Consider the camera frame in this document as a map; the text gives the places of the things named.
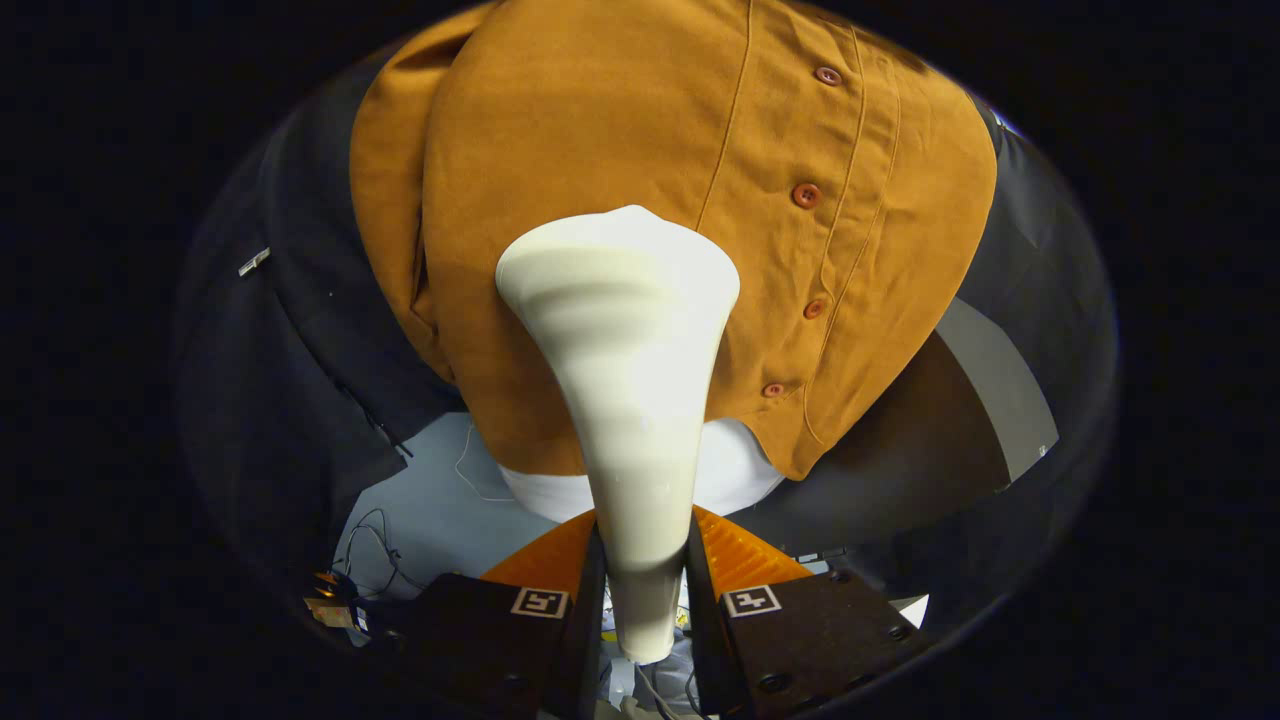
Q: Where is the thin white cable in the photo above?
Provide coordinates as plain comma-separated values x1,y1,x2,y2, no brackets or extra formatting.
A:
455,425,516,503

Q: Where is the white mannequin torso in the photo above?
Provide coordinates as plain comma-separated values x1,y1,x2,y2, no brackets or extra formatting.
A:
497,418,786,523

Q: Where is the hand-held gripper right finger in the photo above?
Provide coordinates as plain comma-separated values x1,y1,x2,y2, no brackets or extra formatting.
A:
686,505,931,716

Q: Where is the black backdrop cloth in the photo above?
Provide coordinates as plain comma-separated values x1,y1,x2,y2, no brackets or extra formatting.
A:
170,60,1119,621

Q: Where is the grey side table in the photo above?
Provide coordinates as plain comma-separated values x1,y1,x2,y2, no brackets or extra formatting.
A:
790,297,1059,546

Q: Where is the black cable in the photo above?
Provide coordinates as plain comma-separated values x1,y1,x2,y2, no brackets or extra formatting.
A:
335,508,426,601

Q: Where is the white garment steamer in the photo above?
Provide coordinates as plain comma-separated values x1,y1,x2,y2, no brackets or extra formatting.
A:
495,205,741,665

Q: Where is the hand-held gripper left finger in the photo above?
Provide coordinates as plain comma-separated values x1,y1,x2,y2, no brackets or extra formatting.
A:
385,508,608,720

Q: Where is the brown button shirt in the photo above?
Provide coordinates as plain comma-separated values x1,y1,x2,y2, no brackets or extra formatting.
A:
350,0,999,481

